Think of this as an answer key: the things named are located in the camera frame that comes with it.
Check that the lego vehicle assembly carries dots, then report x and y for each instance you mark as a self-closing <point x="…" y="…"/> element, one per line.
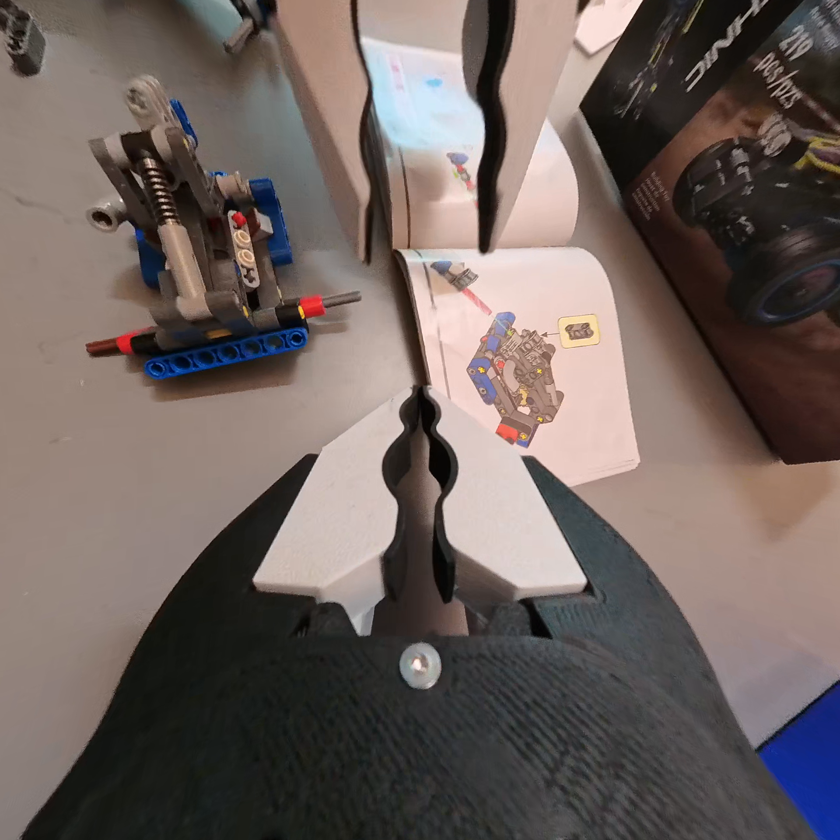
<point x="197" y="262"/>

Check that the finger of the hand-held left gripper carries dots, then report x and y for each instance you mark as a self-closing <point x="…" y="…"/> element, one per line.
<point x="321" y="98"/>
<point x="525" y="65"/>

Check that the lego set box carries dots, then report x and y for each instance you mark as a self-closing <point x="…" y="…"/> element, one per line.
<point x="735" y="229"/>

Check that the open lego instruction booklet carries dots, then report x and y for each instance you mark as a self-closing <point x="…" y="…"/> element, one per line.
<point x="525" y="367"/>

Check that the grey lego frame piece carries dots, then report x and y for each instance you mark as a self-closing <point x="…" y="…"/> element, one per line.
<point x="246" y="29"/>

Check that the blue plastic bin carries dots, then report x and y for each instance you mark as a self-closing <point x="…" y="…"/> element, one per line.
<point x="807" y="761"/>

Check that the white printed paper sheet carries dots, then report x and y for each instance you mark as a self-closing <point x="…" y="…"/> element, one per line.
<point x="604" y="26"/>

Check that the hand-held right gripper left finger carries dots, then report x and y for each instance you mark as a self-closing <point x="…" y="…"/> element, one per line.
<point x="328" y="525"/>

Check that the black lego beam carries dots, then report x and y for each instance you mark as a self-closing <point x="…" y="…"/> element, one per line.
<point x="23" y="39"/>

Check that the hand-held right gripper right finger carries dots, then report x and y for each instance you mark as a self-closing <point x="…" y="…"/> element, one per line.
<point x="512" y="525"/>

